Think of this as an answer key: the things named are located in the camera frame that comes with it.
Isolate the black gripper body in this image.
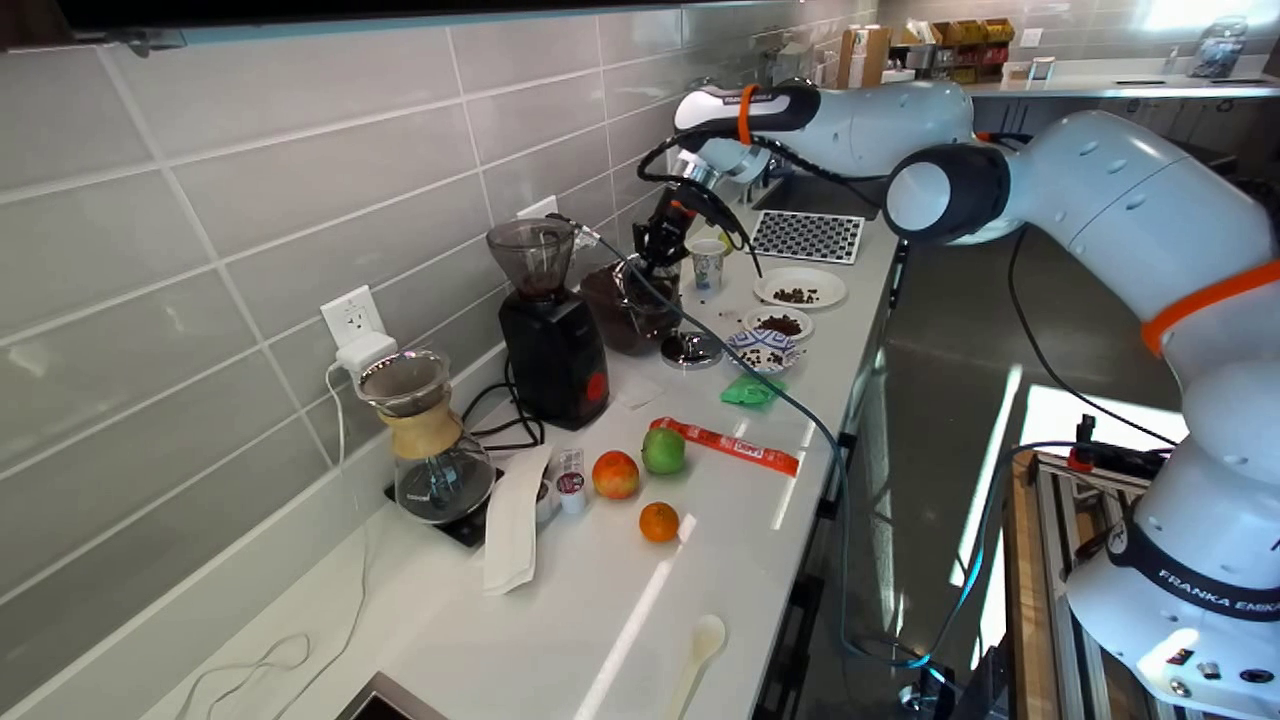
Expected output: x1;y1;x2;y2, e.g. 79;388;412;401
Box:
636;179;733;261

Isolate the black coffee spoon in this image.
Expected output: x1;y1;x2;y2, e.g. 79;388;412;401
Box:
631;246;678;293

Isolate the glass coffee bean jar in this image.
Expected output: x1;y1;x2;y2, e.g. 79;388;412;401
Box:
579;256;687;360

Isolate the large white plate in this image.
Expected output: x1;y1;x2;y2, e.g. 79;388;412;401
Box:
754;263;852;315

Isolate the black coffee grinder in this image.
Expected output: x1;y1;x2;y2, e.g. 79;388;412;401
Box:
483;217;617;431

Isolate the small white plate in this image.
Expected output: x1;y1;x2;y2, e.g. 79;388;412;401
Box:
737;304;822;347

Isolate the glass pour-over coffee maker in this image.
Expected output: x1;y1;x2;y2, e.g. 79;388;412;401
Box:
355;347;502;529

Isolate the white plastic spoon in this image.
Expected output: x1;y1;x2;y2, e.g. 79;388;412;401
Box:
671;606;733;720

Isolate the patterned paper cup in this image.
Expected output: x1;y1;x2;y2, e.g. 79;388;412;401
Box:
680;226;737;298

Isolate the laptop keyboard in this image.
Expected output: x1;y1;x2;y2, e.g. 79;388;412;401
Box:
744;206;873;269

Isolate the blue patterned bowl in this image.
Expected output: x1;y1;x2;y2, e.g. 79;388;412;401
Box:
729;329;803;380

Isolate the green packet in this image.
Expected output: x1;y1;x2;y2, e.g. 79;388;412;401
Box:
715;370;787;414

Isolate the green apple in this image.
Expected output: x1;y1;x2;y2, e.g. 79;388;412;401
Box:
639;424;693;479

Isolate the long red packet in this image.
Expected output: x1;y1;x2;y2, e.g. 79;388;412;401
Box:
652;414;803;479

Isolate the orange red round fruit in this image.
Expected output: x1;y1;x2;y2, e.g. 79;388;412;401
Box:
589;447;650;502

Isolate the small red white pod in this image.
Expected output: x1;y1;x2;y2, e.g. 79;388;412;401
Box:
554;451;593;520

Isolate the small orange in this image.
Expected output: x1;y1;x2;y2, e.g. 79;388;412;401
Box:
636;494;685;549

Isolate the white charger plug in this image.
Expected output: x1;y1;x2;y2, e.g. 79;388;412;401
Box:
332;330;402;385

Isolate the black kitchen scale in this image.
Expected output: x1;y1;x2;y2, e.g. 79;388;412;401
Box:
385;451;566;551

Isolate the dark upper cabinet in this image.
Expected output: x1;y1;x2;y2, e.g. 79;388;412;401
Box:
0;0;697;52

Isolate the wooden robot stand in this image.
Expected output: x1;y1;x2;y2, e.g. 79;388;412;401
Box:
1000;445;1176;720

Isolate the black clamp device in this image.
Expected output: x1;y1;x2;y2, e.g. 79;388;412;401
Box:
1059;413;1179;489

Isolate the black power cable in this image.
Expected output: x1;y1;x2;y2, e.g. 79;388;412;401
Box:
572;224;848;456

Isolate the black grinder power cord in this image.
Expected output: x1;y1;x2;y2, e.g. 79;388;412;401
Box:
455;374;554;456

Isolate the thin white cable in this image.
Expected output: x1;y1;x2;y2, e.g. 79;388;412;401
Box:
173;363;385;720

